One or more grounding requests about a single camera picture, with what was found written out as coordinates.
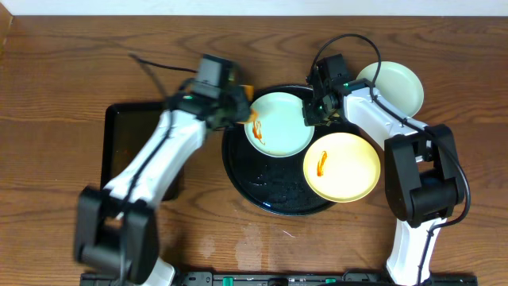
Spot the orange green scrub sponge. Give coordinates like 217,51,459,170
238,84,259,125

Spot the black rectangular tray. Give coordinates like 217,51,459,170
100,102,164,189

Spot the pale blue plate back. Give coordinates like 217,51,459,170
244,91,314,157

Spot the yellow plate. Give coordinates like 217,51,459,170
302,133,381,203

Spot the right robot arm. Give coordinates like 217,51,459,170
302,55,471,285

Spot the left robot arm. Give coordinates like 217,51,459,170
74,54,252,285

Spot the pale blue plate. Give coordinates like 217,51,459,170
375,61,424,117
244,91,314,157

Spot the pale blue plate front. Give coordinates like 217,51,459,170
375,61,424,117

